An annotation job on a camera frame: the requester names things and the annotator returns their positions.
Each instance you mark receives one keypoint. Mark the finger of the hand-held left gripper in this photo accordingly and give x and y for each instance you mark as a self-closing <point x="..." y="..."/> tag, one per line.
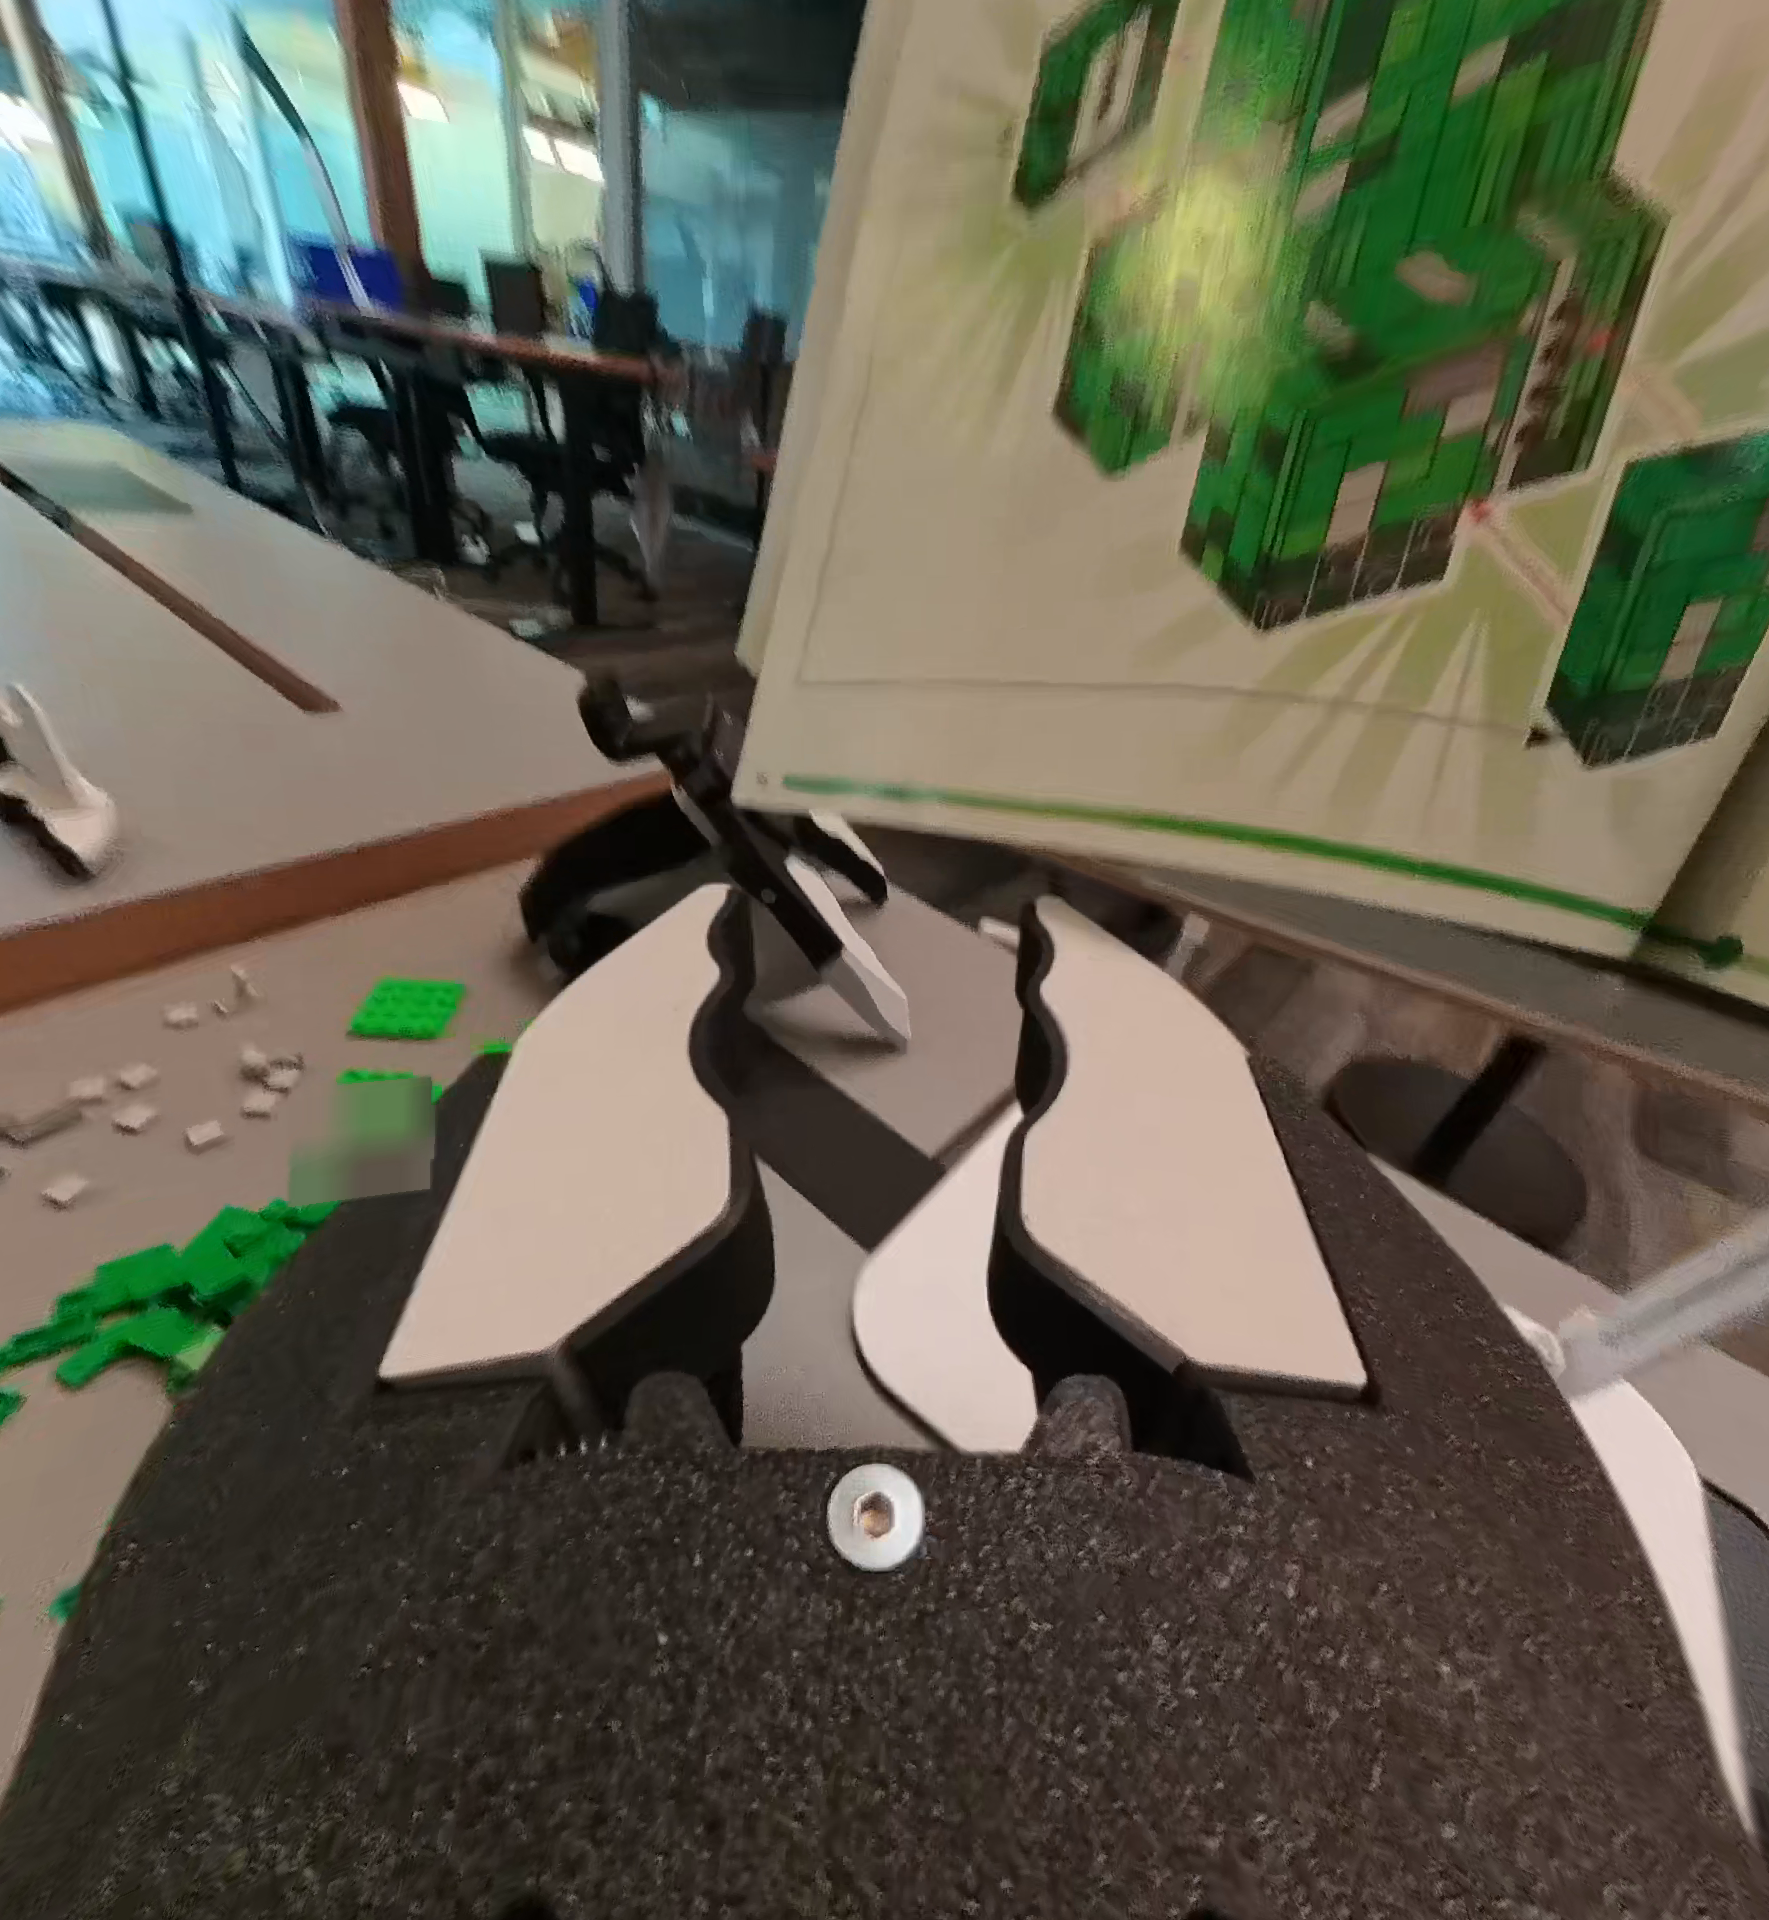
<point x="799" y="918"/>
<point x="851" y="858"/>

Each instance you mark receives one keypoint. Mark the black office chair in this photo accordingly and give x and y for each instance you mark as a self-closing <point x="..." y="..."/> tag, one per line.
<point x="561" y="434"/>

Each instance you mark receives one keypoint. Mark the white curved plate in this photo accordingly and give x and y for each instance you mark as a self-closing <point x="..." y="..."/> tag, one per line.
<point x="947" y="1305"/>

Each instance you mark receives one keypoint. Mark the scattered light grey lego tiles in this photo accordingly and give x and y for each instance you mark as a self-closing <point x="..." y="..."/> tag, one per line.
<point x="134" y="1116"/>

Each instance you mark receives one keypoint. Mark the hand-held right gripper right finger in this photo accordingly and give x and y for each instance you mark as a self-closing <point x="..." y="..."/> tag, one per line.
<point x="1168" y="1188"/>

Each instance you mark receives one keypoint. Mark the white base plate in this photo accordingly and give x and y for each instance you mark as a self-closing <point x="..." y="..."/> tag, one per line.
<point x="1647" y="1502"/>

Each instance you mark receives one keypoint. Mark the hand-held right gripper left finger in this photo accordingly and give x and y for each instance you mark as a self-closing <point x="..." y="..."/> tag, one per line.
<point x="587" y="1168"/>

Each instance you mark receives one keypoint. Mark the long office desk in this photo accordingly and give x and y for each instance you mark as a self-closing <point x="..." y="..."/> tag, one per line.
<point x="445" y="346"/>

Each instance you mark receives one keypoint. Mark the booklet stand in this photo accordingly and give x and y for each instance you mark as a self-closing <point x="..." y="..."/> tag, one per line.
<point x="1724" y="1116"/>

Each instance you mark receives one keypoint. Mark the wooden post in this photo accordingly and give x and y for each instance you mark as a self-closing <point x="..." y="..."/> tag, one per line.
<point x="385" y="134"/>

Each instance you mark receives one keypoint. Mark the blue bin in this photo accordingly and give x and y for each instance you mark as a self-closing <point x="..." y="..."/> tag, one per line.
<point x="351" y="269"/>

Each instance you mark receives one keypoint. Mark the lego instruction booklet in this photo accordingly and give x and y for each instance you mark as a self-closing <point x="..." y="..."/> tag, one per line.
<point x="976" y="447"/>

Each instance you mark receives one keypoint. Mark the green square lego plate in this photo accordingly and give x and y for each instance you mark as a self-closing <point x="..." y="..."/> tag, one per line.
<point x="406" y="1010"/>

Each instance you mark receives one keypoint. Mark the pile of green lego tiles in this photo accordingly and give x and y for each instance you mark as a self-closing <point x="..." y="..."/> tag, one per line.
<point x="146" y="1294"/>

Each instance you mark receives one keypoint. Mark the black pole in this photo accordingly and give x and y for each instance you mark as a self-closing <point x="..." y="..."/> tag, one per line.
<point x="170" y="228"/>

